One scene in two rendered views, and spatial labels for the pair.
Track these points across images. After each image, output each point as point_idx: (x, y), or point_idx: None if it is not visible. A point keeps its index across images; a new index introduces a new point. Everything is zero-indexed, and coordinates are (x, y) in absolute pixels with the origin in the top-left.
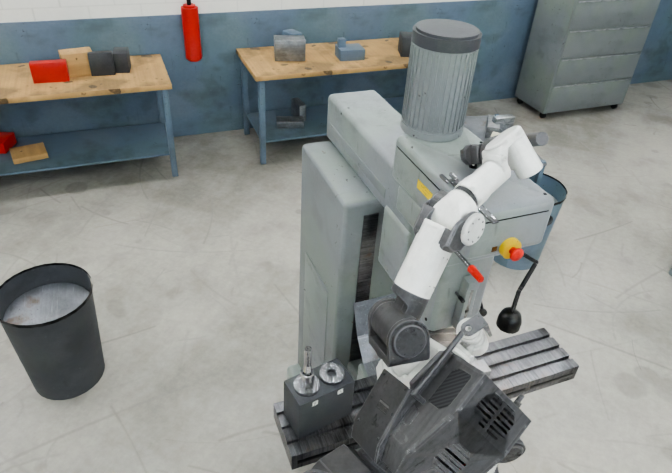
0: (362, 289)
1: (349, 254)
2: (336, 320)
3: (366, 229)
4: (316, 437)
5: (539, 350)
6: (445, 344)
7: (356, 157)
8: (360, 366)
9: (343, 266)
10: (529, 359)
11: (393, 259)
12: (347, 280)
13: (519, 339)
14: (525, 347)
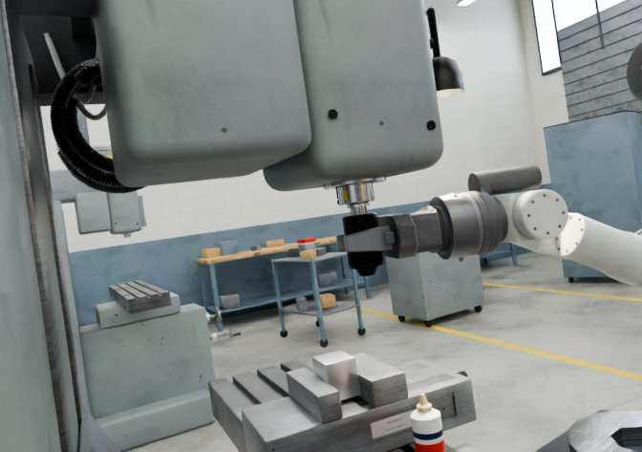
0: (66, 424)
1: (17, 181)
2: None
3: (13, 54)
4: None
5: (263, 381)
6: (444, 196)
7: None
8: None
9: (23, 260)
10: (285, 385)
11: (246, 53)
12: (43, 368)
13: (234, 396)
14: (255, 390)
